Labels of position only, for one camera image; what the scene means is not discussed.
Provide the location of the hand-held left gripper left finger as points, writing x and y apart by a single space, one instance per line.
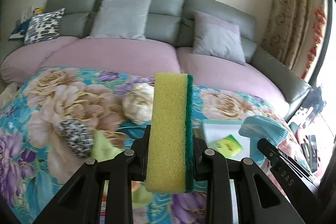
140 150

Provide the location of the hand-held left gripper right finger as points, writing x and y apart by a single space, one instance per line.
200 158

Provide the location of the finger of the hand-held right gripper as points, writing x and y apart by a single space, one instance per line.
270 151

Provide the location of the light blue knitted cloth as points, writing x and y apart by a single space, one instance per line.
262 129

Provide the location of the green tissue packet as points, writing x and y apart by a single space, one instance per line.
228 145

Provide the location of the teal cardboard tray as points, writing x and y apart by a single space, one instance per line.
218 132

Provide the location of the light green cloth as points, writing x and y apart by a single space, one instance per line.
103 148

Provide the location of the yellow green sponge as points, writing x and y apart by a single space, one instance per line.
168 121

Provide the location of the cream lace cloth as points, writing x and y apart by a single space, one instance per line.
136 103

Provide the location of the black white speckled cloth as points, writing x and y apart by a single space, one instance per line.
74 134

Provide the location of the dark flat panel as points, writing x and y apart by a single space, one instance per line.
313 153

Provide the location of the lilac sofa seat cover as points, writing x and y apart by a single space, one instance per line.
118 56

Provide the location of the floral blue blanket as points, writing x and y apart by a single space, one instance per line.
52 98

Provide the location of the grey lilac pillow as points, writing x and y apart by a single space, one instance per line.
218 40

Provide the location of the beige patterned curtain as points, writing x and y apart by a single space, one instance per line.
291 16

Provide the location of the grey sofa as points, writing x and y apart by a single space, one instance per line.
168 1

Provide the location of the black white patterned pillow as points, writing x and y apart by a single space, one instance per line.
42 26

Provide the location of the blue white pillow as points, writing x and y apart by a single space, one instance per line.
18 28

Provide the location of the white yellow box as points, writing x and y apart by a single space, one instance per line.
36 10

